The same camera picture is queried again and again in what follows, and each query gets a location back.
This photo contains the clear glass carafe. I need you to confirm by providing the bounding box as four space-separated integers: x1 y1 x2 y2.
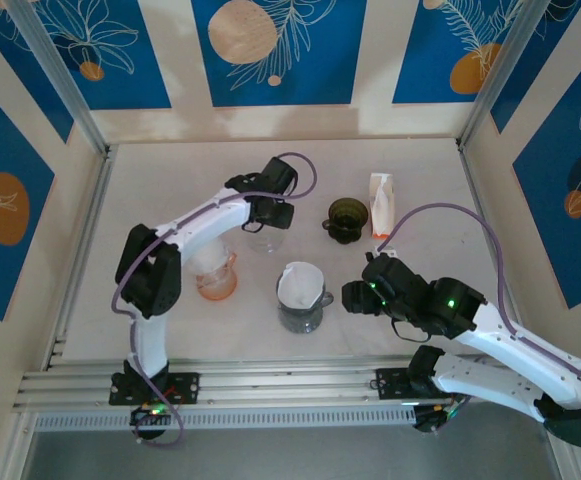
247 227 286 256

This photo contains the grey transparent coffee dripper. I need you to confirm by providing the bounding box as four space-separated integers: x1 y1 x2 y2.
275 267 327 321

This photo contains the dark olive coffee dripper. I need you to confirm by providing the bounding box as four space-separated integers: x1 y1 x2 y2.
319 197 371 245

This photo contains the clear transparent coffee dripper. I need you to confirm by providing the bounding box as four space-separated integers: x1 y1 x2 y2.
192 239 236 281

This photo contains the pink transparent carafe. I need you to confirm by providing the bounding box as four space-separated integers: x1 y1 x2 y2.
194 252 239 301

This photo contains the white orange filter pack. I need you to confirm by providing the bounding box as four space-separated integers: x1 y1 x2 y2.
368 172 399 241

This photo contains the small controller board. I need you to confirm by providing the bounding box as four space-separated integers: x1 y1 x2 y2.
129 404 171 426
412 402 466 434

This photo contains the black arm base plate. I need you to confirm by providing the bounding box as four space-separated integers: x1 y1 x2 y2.
377 367 466 401
109 372 202 406

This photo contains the aluminium mounting rail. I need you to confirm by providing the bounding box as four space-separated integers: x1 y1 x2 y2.
12 354 566 411

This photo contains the grey slotted cable duct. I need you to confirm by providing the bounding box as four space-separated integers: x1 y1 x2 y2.
34 404 416 431

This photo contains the aluminium side rail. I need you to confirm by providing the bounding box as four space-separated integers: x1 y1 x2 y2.
44 144 119 371
457 142 581 480

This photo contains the aluminium frame post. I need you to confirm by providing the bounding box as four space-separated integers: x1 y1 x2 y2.
4 0 114 156
457 0 554 151

